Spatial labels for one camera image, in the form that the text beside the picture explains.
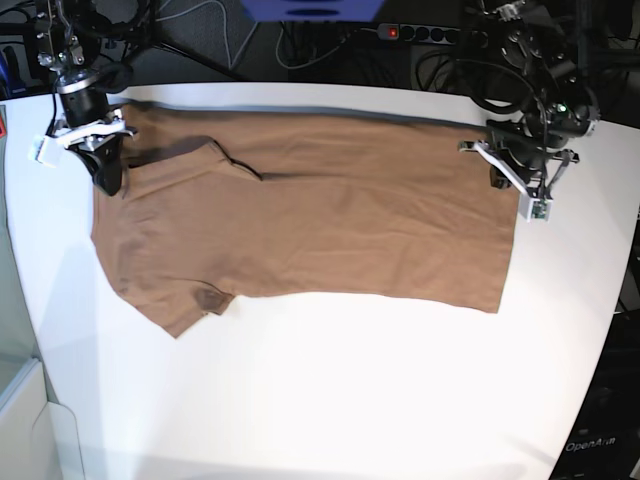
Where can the blue overhead mount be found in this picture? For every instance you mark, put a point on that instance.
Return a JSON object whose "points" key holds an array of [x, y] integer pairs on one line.
{"points": [[312, 10]]}

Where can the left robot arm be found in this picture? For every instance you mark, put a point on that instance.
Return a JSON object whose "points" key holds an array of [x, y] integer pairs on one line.
{"points": [[517, 60]]}

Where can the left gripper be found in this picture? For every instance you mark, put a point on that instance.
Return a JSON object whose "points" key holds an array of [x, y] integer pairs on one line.
{"points": [[532, 171]]}

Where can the black power strip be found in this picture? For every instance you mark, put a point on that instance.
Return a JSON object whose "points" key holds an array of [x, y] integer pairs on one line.
{"points": [[417, 34]]}

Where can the white bin at left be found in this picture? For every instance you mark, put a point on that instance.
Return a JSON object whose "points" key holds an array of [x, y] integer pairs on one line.
{"points": [[39, 438]]}

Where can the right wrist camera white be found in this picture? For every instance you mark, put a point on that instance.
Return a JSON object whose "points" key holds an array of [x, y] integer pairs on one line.
{"points": [[46, 151]]}

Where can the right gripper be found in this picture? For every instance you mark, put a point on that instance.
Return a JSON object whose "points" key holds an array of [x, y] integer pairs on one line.
{"points": [[99, 147]]}

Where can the brown T-shirt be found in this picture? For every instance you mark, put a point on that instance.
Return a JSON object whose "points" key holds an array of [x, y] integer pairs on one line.
{"points": [[219, 205]]}

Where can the black OpenArm base box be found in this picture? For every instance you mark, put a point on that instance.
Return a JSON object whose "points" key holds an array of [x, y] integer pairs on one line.
{"points": [[604, 440]]}

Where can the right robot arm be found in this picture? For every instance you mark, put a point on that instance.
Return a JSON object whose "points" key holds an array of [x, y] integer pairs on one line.
{"points": [[78, 88]]}

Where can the black tripod stand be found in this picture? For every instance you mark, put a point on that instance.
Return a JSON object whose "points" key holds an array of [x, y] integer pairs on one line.
{"points": [[123, 41]]}

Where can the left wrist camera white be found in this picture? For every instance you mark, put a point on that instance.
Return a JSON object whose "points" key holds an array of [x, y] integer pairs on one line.
{"points": [[533, 208]]}

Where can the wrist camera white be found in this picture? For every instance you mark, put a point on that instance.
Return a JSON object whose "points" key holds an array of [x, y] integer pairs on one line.
{"points": [[46, 151], [533, 208]]}

